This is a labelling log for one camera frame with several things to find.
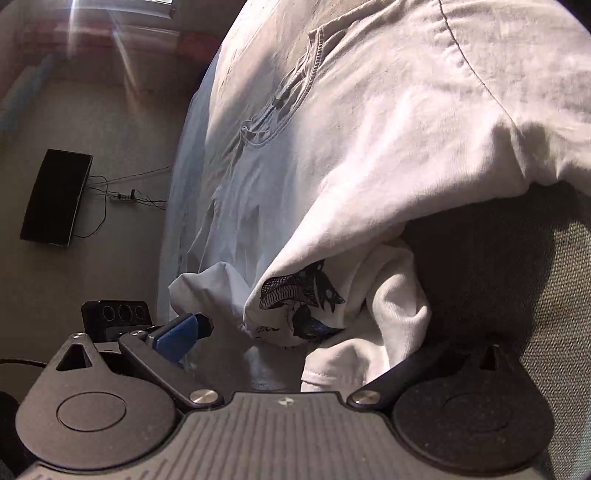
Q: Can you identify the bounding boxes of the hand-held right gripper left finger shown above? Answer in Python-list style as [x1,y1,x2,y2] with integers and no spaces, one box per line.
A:
[56,313,222,412]

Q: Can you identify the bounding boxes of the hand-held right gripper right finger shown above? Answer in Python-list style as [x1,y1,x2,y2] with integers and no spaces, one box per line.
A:
[347,342,514,411]

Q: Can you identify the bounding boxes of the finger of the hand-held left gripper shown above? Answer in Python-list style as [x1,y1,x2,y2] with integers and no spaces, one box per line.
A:
[193,313,214,341]

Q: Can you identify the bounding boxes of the white printed t-shirt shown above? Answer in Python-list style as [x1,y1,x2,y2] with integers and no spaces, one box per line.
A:
[168,0,591,393]

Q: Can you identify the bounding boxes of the bed with pastel sheet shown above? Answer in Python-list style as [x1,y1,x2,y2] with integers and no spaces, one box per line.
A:
[157,0,591,480]

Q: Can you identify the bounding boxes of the pink patterned curtain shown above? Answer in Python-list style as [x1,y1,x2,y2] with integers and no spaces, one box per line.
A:
[18,14,223,84]

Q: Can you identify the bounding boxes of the black wall cables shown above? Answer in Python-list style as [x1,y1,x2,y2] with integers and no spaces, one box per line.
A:
[74,166,174,239]

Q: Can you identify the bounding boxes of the black wall television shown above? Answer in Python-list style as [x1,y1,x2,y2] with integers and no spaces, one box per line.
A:
[20,148,93,248]

